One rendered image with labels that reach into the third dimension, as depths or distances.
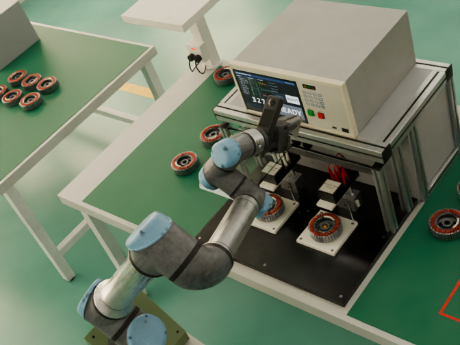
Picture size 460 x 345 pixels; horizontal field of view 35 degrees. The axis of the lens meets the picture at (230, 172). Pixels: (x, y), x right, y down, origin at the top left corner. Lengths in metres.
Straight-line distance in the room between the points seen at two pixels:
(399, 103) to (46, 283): 2.30
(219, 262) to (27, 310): 2.27
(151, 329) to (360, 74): 0.95
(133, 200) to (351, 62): 1.14
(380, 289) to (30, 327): 2.06
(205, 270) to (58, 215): 2.67
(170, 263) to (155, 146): 1.46
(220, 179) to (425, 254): 0.71
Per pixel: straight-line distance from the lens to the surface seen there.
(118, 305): 2.01
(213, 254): 1.77
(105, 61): 3.90
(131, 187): 3.00
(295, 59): 2.29
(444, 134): 2.55
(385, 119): 2.29
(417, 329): 2.21
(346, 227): 2.45
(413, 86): 2.39
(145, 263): 1.77
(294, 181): 2.60
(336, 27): 2.38
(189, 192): 2.85
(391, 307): 2.26
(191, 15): 2.98
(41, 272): 4.08
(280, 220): 2.54
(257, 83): 2.35
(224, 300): 3.43
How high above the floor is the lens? 2.56
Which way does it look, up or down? 39 degrees down
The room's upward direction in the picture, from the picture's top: 23 degrees counter-clockwise
